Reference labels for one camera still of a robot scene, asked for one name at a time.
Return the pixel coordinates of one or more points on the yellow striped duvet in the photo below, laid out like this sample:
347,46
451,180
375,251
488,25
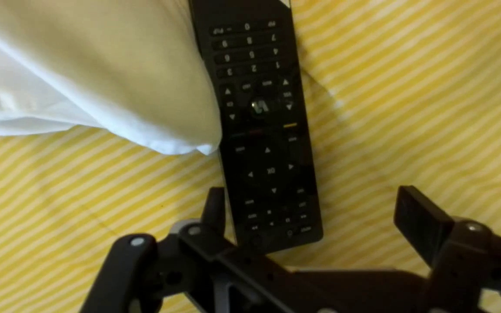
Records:
425,105

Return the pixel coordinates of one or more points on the black remote control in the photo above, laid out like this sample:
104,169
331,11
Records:
262,128

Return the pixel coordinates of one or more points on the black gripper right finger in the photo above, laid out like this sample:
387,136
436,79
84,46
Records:
471,261

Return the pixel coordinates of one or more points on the large white pillow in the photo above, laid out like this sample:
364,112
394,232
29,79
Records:
88,63

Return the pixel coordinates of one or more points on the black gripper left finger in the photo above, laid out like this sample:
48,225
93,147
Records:
135,272

